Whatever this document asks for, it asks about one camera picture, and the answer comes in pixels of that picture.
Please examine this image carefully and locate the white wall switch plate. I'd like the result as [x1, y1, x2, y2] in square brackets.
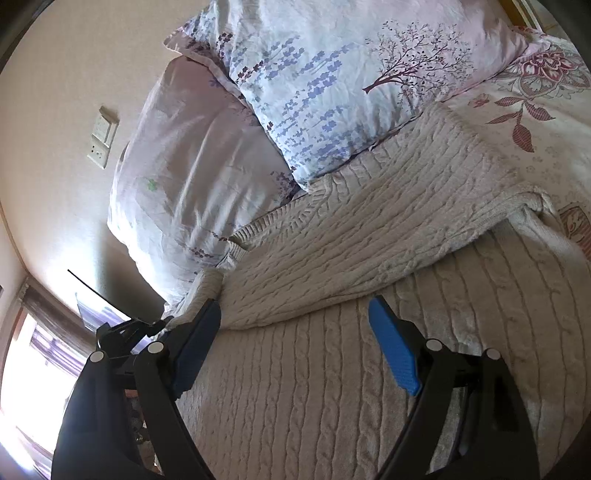
[87, 106, 121, 169]

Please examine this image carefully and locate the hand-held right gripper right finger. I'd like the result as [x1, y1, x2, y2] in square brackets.
[368, 296, 541, 480]

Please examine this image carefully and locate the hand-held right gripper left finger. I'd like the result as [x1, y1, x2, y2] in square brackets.
[51, 298, 222, 480]

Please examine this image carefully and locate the white cable-knit blanket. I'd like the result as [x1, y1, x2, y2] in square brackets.
[173, 104, 591, 480]

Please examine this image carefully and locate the floral tree print pillow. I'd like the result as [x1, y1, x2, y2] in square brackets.
[164, 0, 532, 190]

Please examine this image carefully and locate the pale lilac pillow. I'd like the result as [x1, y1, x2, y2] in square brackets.
[107, 55, 305, 315]

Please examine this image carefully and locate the window curtain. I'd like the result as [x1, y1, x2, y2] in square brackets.
[0, 277, 93, 467]

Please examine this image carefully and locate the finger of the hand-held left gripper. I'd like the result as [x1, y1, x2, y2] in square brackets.
[95, 316, 168, 365]

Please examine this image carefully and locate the red floral bed sheet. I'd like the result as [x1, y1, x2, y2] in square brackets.
[445, 25, 591, 250]

